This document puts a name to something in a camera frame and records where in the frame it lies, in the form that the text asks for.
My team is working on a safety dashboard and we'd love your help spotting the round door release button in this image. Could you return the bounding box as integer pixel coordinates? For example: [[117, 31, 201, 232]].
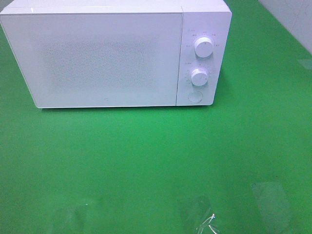
[[188, 91, 203, 103]]

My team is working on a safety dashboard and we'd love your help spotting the white microwave knob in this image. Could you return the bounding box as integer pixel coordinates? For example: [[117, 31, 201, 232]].
[[194, 36, 214, 58], [191, 69, 208, 86]]

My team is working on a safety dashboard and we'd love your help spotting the white microwave door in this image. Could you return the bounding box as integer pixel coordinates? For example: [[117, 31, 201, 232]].
[[0, 13, 182, 108]]

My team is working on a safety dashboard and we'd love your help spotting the white microwave oven body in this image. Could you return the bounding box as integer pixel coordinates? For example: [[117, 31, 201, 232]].
[[0, 0, 232, 106]]

